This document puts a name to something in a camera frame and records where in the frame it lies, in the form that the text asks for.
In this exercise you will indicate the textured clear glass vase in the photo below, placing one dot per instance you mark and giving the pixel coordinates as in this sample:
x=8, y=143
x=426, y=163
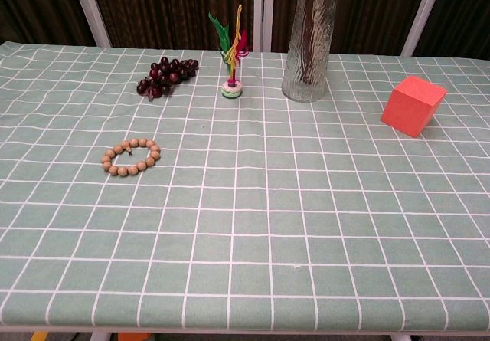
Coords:
x=306, y=88

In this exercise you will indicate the orange-red cube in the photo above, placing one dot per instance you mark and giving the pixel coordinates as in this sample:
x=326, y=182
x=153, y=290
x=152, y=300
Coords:
x=409, y=111

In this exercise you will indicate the white frame post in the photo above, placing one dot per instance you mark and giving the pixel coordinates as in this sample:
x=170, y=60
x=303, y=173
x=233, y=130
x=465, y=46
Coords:
x=92, y=11
x=258, y=11
x=424, y=11

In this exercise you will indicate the colourful feather shuttlecock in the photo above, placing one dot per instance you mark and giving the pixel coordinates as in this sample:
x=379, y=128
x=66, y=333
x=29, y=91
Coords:
x=231, y=90

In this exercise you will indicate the green checked tablecloth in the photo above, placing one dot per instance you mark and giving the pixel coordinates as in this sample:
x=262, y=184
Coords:
x=245, y=222

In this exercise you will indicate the orange object under table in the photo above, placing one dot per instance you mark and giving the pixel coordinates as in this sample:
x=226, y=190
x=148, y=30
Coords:
x=132, y=336

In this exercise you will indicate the yellow floor tape strip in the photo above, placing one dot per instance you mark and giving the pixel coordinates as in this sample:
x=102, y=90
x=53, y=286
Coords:
x=38, y=336

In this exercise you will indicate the purple grape bunch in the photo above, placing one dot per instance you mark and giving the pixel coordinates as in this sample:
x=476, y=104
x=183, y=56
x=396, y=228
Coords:
x=168, y=74

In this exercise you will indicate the dark brown curtain panel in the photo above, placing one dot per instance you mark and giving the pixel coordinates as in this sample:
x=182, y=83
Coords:
x=30, y=4
x=172, y=4
x=467, y=11
x=375, y=11

